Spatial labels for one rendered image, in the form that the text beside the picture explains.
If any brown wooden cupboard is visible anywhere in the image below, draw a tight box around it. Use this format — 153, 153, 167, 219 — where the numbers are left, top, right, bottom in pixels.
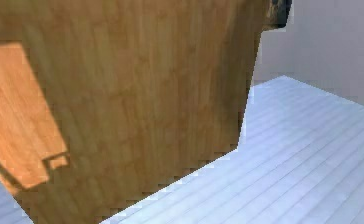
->
0, 0, 287, 224

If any dark object on cupboard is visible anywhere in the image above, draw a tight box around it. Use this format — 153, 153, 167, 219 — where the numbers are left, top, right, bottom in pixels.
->
271, 0, 294, 29

